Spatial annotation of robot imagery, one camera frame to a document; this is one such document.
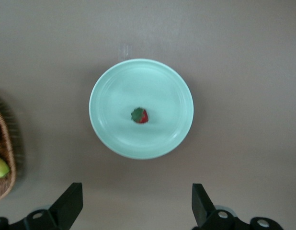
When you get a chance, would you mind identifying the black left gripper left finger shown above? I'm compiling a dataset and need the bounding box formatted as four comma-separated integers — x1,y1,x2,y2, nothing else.
9,182,84,230

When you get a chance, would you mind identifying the brown tablecloth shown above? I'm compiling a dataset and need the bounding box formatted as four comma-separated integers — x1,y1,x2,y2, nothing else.
0,0,296,230

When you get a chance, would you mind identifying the light green round plate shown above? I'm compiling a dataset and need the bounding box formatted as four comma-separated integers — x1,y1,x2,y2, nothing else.
88,58,195,160

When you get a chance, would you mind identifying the brown wicker basket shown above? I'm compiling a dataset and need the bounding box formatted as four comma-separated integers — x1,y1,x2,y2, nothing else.
0,93,25,203

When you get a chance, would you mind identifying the clear tape piece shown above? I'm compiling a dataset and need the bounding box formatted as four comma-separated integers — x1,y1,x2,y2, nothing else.
118,43,133,61

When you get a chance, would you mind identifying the red toy strawberry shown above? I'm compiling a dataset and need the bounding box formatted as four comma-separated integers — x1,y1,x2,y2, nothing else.
129,106,149,124

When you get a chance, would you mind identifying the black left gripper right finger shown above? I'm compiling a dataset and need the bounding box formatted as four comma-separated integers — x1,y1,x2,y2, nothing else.
192,183,250,230

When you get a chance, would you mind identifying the small yellow banana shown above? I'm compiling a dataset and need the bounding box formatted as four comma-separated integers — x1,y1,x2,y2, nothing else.
0,154,11,179

